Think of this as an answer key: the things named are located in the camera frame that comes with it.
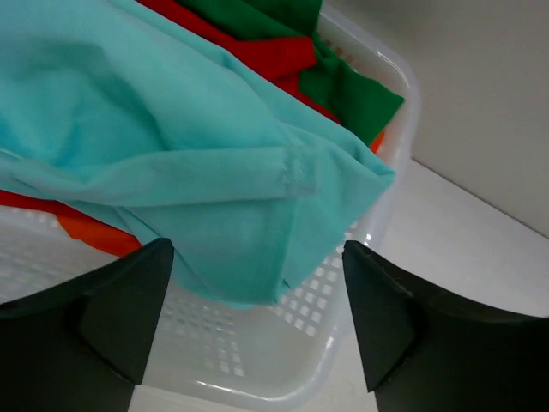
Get green t shirt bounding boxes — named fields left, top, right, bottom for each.
left=180, top=0, right=404, bottom=145

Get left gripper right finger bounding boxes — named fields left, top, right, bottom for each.
left=342, top=240, right=548, bottom=412

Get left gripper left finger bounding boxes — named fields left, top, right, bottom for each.
left=1, top=239, right=174, bottom=412

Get red t shirt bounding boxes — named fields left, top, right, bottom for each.
left=1, top=1, right=327, bottom=219

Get teal t shirt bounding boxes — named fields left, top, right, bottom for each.
left=1, top=1, right=394, bottom=306

